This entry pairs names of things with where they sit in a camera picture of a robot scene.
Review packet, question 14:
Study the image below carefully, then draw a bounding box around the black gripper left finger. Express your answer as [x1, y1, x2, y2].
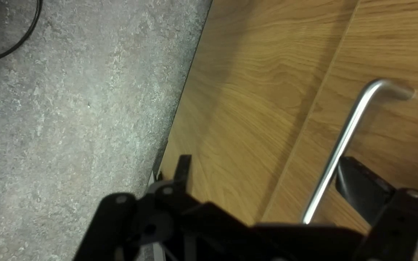
[73, 154, 206, 261]

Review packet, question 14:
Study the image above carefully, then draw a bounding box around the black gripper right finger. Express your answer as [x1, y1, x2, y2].
[338, 157, 418, 261]

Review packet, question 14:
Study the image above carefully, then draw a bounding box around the silver drawer handle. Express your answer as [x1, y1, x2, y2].
[302, 79, 418, 227]

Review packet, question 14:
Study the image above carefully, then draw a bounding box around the wooden cabinet door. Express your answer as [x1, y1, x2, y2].
[160, 0, 360, 227]

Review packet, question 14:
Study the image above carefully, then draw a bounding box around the black floor cable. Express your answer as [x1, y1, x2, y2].
[0, 0, 44, 64]

